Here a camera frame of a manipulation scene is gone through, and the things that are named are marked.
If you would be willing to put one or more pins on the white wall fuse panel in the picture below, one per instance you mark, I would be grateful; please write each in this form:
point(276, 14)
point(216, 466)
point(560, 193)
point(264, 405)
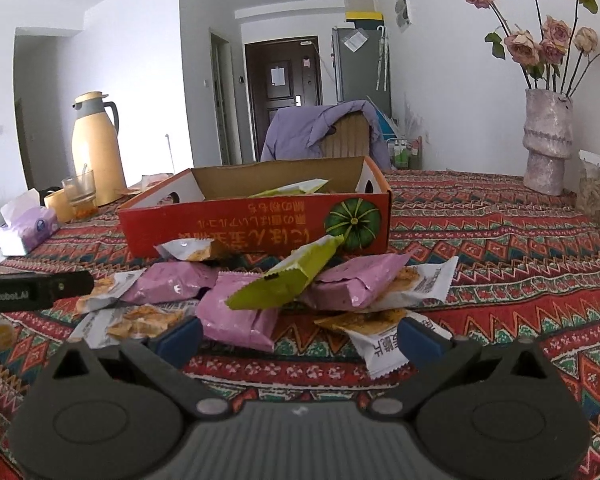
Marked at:
point(403, 10)

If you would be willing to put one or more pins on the dark brown entrance door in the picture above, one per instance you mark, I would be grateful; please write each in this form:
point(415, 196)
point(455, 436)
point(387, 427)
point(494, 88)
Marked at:
point(260, 120)

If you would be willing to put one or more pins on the purple tissue pack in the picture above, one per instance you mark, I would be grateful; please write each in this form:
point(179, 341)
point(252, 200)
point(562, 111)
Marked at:
point(27, 230)

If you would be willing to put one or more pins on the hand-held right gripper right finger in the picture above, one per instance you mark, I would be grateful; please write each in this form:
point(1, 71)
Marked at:
point(420, 342)

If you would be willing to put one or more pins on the green snack packet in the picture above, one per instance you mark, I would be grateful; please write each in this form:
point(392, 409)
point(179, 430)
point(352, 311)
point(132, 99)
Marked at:
point(290, 190)

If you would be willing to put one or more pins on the white folded umbrella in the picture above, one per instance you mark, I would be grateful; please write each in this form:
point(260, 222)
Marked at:
point(381, 60)

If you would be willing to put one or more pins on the dried pink roses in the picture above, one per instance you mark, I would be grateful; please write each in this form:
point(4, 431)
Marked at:
point(555, 35)

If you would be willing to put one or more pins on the stack of orange sachets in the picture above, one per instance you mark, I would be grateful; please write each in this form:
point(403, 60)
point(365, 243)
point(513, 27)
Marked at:
point(150, 182)

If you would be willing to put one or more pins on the wooden chair with purple jacket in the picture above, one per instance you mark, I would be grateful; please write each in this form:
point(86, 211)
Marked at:
point(295, 130)

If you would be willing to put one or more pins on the red cardboard box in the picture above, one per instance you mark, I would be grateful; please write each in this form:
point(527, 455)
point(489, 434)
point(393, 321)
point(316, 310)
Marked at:
point(230, 225)

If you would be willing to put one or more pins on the white paper on door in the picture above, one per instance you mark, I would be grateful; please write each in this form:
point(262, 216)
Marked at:
point(278, 76)

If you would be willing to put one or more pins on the glass cup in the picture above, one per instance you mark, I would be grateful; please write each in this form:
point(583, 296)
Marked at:
point(80, 195)

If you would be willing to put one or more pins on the yellow cup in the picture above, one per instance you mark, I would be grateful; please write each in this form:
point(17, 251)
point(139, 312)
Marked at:
point(57, 206)

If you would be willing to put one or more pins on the grey interior door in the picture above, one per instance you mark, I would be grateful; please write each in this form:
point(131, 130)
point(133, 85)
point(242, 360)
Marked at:
point(225, 105)

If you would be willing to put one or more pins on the yellow and navy box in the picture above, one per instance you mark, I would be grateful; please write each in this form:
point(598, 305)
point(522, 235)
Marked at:
point(364, 17)

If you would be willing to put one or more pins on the yellow thermos jug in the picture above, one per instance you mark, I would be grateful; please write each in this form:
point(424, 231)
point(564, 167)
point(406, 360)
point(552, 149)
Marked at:
point(97, 150)

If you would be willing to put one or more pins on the grey refrigerator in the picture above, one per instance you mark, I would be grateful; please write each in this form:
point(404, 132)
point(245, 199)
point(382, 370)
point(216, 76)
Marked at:
point(357, 80)

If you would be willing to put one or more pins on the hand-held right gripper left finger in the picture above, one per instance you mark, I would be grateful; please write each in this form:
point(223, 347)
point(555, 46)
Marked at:
point(180, 342)

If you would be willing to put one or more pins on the blue folded item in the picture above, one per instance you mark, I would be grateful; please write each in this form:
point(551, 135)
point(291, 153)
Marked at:
point(384, 117)

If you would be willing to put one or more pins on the paper sheet on refrigerator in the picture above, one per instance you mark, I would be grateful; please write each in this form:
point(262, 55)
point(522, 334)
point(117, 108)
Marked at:
point(356, 40)

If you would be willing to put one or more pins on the small storage rack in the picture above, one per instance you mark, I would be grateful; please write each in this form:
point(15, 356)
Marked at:
point(402, 152)

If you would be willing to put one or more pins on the pink textured vase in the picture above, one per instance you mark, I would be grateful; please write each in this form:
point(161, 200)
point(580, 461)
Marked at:
point(547, 130)

